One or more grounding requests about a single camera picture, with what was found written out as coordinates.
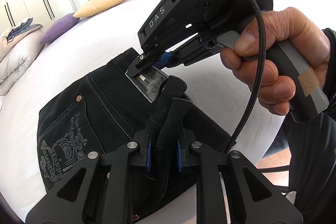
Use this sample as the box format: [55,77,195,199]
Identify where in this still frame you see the purple cushion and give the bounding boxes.
[39,13,79,44]

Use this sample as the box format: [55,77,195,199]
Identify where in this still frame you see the black sleeved right forearm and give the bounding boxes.
[285,28,335,223]

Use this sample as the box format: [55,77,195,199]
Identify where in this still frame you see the yellow cushion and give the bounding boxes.
[73,0,125,18]

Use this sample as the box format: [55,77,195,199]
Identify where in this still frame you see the blue patterned cloth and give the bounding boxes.
[5,17,33,42]

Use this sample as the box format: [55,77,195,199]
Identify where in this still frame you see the black denim pants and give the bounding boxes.
[36,47,237,222]

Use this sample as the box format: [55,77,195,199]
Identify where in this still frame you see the black braided cable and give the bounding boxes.
[187,0,269,154]

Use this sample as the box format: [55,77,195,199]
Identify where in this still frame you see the person's right hand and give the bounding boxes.
[220,7,330,116]

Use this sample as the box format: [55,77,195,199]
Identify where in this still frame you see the folded beige white duvet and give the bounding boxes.
[0,22,45,96]

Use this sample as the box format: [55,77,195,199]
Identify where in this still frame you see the white bed mattress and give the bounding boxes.
[0,0,287,224]

